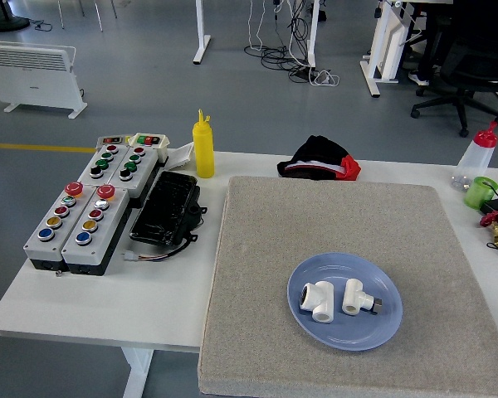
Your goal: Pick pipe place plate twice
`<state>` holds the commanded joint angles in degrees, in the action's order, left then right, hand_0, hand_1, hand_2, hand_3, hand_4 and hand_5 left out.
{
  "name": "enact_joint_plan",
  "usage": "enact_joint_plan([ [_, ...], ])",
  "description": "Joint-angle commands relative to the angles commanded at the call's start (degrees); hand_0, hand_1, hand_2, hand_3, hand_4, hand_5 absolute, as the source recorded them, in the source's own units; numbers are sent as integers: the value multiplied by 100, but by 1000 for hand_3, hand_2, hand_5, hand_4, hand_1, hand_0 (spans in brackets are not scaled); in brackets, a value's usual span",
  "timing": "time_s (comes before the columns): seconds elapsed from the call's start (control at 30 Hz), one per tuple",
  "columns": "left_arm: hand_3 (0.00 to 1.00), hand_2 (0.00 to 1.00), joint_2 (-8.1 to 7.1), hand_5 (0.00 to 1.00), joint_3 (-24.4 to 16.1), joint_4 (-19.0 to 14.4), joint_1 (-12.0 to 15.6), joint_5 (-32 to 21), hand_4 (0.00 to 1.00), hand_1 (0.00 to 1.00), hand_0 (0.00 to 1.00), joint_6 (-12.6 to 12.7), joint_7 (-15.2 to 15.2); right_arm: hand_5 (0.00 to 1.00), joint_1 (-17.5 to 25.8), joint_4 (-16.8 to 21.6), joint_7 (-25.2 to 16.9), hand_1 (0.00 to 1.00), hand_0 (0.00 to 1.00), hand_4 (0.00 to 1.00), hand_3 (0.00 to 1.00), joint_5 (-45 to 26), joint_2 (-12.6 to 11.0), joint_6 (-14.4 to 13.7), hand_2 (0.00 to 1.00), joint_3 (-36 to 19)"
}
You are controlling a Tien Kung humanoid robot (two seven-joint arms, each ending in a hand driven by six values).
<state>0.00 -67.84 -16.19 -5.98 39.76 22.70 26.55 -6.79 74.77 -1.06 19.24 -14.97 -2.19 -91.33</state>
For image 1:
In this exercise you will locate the white pipe elbow metal insert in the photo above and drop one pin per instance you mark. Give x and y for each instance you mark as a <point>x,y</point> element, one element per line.
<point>319,300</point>

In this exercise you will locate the blue plate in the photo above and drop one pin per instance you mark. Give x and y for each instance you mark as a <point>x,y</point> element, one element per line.
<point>357,331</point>

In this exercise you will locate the yellow squeeze bottle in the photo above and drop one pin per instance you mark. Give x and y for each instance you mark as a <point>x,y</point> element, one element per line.
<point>203,153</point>

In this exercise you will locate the grey-brown mat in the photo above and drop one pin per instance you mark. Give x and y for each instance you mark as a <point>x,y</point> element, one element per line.
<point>315,215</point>

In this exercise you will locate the black red folded cloth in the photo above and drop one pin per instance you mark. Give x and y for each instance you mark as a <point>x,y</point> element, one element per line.
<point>315,159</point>

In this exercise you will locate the white plastic part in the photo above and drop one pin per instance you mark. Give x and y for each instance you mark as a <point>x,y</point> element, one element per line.
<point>182,155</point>

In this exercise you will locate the black plastic housing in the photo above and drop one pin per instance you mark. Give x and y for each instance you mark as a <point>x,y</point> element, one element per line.
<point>166,207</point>

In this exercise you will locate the grey button box white button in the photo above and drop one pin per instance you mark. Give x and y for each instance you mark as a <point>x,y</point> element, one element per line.
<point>103,236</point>

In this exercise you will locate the white desk leg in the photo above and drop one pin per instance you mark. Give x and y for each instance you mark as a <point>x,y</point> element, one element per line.
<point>202,33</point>
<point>312,33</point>

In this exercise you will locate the white table leg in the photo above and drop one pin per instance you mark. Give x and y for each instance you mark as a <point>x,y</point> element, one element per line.
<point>136,373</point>

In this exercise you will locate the grey button box green button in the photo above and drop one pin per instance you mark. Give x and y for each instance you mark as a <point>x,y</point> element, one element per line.
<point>37,248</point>

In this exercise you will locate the green plastic cup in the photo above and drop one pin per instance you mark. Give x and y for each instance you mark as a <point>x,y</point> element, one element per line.
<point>477,195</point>

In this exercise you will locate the clear squeeze bottle red cap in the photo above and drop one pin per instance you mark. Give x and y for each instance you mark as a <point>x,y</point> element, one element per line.
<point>475,163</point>

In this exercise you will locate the person's leg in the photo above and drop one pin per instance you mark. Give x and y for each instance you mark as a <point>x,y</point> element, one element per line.
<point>429,45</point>

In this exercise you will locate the metal chair legs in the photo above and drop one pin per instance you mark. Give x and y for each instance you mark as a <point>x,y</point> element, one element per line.
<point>97,16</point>

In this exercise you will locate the black office chair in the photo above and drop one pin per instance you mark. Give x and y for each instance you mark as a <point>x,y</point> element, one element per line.
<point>465,99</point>

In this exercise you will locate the white electric heater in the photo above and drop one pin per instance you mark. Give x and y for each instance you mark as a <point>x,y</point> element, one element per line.
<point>33,79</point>

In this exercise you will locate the black fan base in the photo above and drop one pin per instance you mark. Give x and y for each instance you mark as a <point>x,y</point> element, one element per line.
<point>8,22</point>

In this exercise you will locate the small white switch box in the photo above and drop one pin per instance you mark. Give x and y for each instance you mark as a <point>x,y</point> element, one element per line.
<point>149,143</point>

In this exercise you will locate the small grey switch box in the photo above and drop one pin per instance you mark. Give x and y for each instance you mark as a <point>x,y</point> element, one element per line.
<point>112,140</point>

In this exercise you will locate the white desk frame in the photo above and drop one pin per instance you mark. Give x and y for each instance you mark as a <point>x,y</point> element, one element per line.
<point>382,49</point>

